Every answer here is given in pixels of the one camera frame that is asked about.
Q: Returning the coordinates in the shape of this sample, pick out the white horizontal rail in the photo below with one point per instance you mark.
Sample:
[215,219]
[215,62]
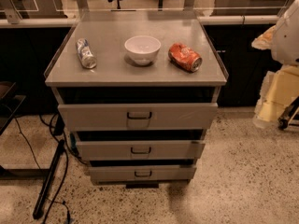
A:
[212,20]

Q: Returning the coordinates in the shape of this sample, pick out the wheeled cart base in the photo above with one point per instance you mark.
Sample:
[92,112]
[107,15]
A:
[290,113]

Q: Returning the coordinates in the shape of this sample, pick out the grey bottom drawer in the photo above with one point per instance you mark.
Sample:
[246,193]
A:
[141,173]

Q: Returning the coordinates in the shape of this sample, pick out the grey middle drawer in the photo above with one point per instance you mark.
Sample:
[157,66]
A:
[139,150]

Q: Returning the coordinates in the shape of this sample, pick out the black power strip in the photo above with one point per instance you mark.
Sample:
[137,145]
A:
[38,211]

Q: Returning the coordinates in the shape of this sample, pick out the grey drawer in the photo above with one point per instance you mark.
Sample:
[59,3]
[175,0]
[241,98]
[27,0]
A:
[141,173]
[120,117]
[139,150]

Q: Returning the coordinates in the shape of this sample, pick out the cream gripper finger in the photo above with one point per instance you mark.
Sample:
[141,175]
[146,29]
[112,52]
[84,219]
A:
[264,41]
[279,89]

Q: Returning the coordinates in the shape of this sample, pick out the crushed orange soda can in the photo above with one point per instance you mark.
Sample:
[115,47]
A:
[185,57]

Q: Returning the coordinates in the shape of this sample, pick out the grey drawer cabinet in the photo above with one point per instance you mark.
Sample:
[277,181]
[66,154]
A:
[116,79]

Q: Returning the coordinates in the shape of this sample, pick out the crushed blue white can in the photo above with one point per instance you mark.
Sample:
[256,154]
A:
[85,55]

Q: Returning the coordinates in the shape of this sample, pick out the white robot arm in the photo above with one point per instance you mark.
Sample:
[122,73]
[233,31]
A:
[285,44]

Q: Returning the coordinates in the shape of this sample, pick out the grey top drawer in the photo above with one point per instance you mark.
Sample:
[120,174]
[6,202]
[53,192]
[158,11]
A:
[120,117]

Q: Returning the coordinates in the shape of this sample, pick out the white ceramic bowl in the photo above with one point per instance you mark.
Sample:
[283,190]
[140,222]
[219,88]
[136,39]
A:
[142,49]

